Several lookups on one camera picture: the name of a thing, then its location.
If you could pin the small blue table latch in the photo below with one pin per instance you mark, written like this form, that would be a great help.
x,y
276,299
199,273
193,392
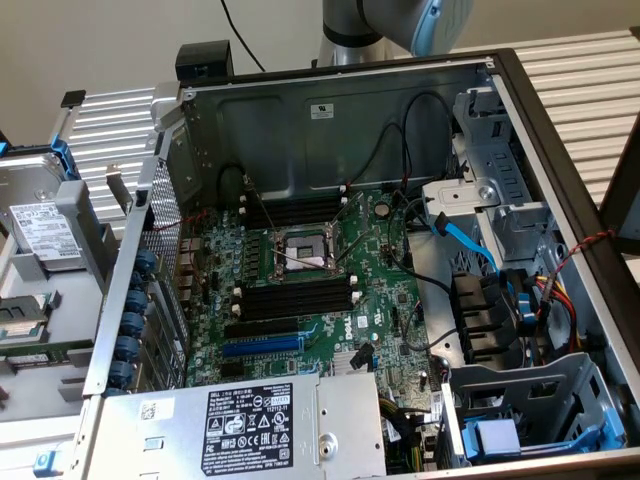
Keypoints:
x,y
45,463

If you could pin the blue card retainer clip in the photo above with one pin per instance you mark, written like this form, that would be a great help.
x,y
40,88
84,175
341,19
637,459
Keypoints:
x,y
132,325
128,348
146,261
137,300
121,373

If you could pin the silver expansion card bracket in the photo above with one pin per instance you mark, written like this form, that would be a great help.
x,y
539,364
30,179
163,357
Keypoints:
x,y
120,190

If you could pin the short black expansion slot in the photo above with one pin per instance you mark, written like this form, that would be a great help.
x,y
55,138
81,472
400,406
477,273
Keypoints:
x,y
232,369

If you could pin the dark brown panel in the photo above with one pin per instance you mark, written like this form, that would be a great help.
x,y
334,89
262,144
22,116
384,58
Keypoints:
x,y
622,200

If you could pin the open grey PC case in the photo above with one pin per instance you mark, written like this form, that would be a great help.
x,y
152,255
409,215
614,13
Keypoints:
x,y
360,90

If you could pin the grey parts rack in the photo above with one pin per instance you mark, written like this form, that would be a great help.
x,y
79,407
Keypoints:
x,y
80,310

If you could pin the blue disk caddy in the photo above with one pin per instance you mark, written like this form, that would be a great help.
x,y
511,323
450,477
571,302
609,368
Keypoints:
x,y
62,155

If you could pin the metal CPU socket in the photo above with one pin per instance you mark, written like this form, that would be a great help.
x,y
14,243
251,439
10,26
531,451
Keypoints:
x,y
305,250

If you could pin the round coin battery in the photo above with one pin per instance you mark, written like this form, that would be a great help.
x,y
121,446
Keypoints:
x,y
383,208

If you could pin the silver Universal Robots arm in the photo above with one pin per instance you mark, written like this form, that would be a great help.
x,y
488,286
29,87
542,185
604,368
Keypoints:
x,y
380,20

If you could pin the silver hard disk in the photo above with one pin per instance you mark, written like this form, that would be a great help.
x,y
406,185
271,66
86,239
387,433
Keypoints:
x,y
45,230

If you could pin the blue disk bay latch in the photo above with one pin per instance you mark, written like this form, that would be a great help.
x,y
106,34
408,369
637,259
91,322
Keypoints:
x,y
495,437

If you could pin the black fan shroud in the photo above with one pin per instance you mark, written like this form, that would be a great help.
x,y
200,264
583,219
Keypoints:
x,y
482,315

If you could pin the long black expansion slot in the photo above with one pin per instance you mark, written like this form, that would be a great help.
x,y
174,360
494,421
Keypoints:
x,y
260,328

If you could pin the black box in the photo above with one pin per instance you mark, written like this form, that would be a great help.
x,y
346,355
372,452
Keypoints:
x,y
200,62

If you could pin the grey disk bay cage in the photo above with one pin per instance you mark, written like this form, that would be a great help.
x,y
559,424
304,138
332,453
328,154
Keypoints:
x,y
540,395

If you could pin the thin metal locking lever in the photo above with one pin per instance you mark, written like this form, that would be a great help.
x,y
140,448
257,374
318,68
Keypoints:
x,y
357,247
256,197

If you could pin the small silver heatsink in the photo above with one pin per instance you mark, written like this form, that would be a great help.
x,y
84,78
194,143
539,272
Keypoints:
x,y
342,365

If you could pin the silver power supply unit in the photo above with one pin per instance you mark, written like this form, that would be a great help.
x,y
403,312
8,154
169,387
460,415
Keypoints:
x,y
150,440

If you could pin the black end cap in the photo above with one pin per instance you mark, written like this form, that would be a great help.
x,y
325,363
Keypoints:
x,y
73,98

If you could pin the grey optical drive bay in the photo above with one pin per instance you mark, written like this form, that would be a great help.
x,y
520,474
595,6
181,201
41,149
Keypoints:
x,y
505,165

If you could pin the blue expansion slot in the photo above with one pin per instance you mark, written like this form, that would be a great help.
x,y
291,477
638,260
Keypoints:
x,y
262,346

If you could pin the green Dell motherboard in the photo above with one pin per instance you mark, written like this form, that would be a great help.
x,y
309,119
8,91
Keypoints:
x,y
380,280

